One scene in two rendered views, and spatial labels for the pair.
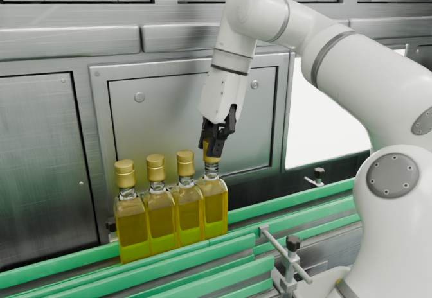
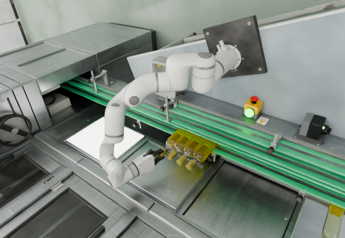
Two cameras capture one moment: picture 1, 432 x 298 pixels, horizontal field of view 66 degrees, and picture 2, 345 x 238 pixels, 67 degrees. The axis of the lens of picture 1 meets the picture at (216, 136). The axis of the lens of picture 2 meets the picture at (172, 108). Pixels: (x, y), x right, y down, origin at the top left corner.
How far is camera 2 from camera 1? 76 cm
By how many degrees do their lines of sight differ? 25
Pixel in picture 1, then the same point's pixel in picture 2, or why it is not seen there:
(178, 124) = (165, 174)
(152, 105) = (167, 185)
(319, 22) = (102, 153)
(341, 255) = (152, 95)
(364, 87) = (119, 120)
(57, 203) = (225, 182)
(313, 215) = (149, 113)
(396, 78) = (113, 116)
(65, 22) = (170, 229)
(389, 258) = (146, 90)
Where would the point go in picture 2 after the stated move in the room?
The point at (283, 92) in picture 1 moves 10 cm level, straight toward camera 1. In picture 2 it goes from (122, 158) to (127, 151)
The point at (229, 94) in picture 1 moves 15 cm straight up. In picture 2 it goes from (142, 159) to (119, 179)
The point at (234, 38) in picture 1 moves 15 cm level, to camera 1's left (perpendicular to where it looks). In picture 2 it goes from (126, 173) to (149, 195)
